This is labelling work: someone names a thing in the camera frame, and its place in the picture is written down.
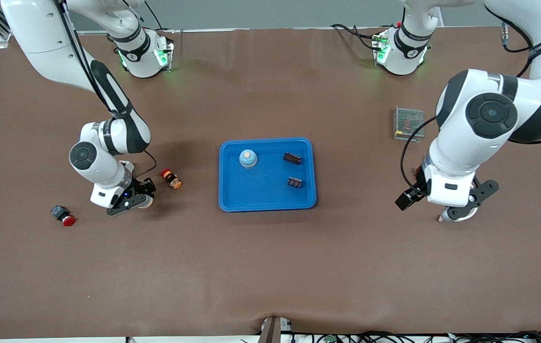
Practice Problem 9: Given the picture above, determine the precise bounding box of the blue plastic tray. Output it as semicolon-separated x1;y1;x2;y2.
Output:
218;137;317;212

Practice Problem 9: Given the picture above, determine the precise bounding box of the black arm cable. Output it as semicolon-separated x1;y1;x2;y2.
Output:
131;150;158;178
399;116;439;191

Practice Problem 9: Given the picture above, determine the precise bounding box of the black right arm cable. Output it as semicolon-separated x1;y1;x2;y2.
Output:
131;150;158;178

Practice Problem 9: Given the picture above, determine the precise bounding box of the metal mesh power supply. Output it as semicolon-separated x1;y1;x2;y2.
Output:
393;106;425;143

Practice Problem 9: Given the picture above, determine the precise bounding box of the orange red push button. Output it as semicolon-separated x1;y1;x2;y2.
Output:
160;168;182;190

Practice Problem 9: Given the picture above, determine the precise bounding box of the black right base cable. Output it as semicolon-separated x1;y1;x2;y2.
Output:
144;0;176;33

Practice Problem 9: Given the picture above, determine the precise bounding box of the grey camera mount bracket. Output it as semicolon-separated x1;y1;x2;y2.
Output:
258;315;293;343

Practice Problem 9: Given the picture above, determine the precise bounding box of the black cable bundle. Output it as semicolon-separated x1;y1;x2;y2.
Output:
294;331;541;343

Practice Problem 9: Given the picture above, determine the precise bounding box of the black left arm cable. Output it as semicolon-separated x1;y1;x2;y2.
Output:
399;116;439;191

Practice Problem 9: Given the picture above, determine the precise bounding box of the black base cable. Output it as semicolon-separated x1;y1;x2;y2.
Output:
331;23;383;52
144;0;176;33

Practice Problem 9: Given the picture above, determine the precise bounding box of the red mushroom push button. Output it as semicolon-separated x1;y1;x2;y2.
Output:
50;205;77;227

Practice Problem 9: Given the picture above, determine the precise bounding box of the black left base cable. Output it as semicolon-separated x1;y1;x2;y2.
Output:
331;23;383;52

